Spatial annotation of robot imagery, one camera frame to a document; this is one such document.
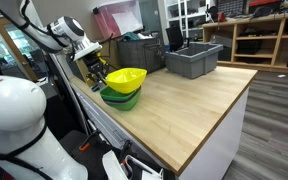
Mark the grey plastic bin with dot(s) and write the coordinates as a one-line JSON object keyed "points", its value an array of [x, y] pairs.
{"points": [[194, 61]]}

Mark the black office chair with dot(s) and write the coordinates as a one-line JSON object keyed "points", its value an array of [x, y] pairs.
{"points": [[175, 38]]}

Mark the black side table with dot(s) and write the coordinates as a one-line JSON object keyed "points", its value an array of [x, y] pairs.
{"points": [[94, 160]]}

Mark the black orange clamp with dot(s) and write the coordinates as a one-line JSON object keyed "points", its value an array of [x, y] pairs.
{"points": [[84, 146], [125, 151]]}

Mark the wooden shelf unit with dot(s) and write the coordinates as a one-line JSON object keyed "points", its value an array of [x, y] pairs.
{"points": [[274, 61]]}

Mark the dark grey fabric bin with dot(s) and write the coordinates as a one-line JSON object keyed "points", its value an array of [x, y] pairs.
{"points": [[140, 53]]}

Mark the yellow plastic bowl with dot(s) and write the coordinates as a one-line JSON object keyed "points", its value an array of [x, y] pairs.
{"points": [[125, 81]]}

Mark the green plastic bowl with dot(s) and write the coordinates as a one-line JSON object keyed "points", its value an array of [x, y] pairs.
{"points": [[125, 106], [112, 95]]}

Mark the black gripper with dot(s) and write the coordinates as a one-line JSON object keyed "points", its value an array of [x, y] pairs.
{"points": [[95, 65]]}

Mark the white plastic part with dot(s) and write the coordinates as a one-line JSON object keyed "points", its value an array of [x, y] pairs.
{"points": [[112, 166]]}

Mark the red translucent storage container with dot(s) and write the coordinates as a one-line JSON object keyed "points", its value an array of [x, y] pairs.
{"points": [[117, 18]]}

